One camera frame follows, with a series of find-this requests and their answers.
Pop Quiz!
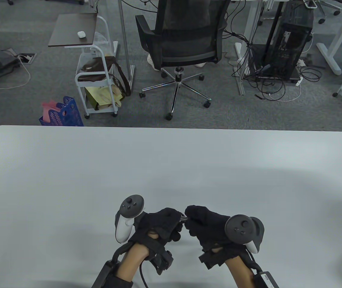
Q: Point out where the person's left hand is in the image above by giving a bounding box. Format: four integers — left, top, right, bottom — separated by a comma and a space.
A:
132, 208, 184, 248

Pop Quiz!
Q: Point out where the person's right hand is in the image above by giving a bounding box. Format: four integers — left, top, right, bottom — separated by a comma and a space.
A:
184, 205, 244, 252

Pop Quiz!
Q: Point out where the person's right forearm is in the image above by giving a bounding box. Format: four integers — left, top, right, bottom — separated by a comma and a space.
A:
225, 255, 257, 288

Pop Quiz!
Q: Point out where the black forearm pack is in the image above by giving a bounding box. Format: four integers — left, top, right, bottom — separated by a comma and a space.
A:
91, 260, 122, 288
250, 270, 281, 288

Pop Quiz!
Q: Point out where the person's left forearm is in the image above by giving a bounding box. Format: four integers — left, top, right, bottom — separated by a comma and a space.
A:
115, 242, 149, 288

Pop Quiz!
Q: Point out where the white and black controller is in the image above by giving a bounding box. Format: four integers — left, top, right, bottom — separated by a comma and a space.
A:
115, 195, 145, 243
225, 214, 264, 253

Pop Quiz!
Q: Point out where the blue plastic basket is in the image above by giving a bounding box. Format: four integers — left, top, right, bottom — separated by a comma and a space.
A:
39, 96, 84, 127

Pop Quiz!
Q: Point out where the yellow-green paper bag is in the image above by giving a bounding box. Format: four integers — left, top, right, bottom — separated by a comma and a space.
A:
84, 85, 125, 111

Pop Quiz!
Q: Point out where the pink paper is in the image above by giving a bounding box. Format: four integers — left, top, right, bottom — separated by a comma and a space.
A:
42, 100, 65, 123

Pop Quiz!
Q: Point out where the brown bag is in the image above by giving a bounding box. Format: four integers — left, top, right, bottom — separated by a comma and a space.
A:
78, 55, 131, 96

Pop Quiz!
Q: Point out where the black mesh office chair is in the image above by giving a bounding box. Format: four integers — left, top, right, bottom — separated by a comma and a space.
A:
135, 0, 231, 121

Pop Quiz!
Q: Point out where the silver aluminium pole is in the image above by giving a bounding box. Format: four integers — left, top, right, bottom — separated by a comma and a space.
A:
119, 0, 136, 92

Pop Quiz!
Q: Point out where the clear plastic bag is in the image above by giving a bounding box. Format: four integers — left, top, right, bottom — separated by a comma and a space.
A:
94, 31, 111, 56

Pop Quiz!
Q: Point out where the black computer tower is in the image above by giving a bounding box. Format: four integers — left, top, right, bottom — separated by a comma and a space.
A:
256, 0, 314, 81

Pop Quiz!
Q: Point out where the white desk leg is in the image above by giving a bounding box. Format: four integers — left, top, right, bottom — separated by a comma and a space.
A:
235, 0, 263, 96
316, 18, 342, 75

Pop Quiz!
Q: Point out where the floor socket box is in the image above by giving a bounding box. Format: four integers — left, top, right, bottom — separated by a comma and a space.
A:
17, 53, 36, 64

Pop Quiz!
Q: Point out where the white cart with brown top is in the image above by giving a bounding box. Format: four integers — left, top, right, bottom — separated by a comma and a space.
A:
48, 13, 120, 119

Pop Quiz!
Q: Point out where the grey office chair base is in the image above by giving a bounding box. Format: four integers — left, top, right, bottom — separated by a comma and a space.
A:
303, 0, 342, 24

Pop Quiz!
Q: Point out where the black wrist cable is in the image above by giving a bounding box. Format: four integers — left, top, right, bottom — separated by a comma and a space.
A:
139, 264, 149, 288

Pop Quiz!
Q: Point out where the thin white cable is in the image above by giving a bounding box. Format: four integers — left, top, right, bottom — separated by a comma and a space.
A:
268, 84, 302, 102

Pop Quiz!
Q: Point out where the tangle of black cables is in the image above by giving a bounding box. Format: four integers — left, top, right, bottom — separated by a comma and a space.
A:
223, 27, 323, 101

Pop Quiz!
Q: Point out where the white floor cable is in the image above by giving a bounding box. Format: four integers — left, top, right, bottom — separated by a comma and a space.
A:
0, 55, 31, 90

